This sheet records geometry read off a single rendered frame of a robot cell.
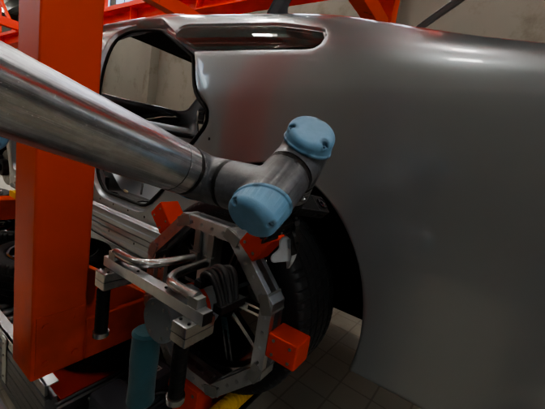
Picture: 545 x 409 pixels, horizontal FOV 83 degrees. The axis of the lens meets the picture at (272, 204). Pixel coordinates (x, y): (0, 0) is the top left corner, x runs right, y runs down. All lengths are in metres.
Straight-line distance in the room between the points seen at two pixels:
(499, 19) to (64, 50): 5.61
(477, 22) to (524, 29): 0.61
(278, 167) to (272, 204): 0.06
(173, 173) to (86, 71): 0.75
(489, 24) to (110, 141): 5.83
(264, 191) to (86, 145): 0.20
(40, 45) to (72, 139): 0.76
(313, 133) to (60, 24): 0.84
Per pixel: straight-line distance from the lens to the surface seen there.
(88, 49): 1.14
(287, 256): 0.67
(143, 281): 0.88
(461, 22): 6.08
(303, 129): 0.45
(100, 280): 1.00
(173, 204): 1.13
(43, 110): 0.34
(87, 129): 0.35
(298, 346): 0.85
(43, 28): 1.10
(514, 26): 5.95
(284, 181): 0.41
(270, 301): 0.84
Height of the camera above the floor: 1.35
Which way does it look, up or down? 9 degrees down
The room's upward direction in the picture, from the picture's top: 9 degrees clockwise
